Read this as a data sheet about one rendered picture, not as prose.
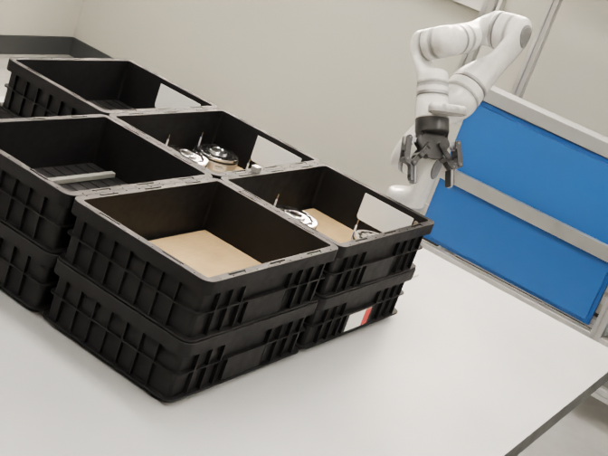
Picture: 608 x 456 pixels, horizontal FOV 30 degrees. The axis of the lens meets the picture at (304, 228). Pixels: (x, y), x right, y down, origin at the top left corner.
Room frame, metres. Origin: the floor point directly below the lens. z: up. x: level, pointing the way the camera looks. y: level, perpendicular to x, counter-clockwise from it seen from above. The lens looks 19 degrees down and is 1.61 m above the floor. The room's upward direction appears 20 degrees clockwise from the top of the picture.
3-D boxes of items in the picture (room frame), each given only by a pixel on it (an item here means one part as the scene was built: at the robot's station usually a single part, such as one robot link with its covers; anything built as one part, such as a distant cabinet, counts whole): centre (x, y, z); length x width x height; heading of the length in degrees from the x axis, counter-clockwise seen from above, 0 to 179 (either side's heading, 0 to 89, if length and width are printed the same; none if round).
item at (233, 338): (1.81, 0.15, 0.76); 0.40 x 0.30 x 0.12; 153
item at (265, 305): (1.81, 0.15, 0.87); 0.40 x 0.30 x 0.11; 153
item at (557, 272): (3.94, -0.73, 0.60); 0.72 x 0.03 x 0.56; 64
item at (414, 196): (2.51, -0.20, 0.95); 0.09 x 0.09 x 0.17; 66
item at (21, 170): (1.95, 0.41, 0.92); 0.40 x 0.30 x 0.02; 153
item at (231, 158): (2.43, 0.24, 0.86); 0.10 x 0.10 x 0.01
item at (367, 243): (2.17, -0.03, 0.92); 0.40 x 0.30 x 0.02; 153
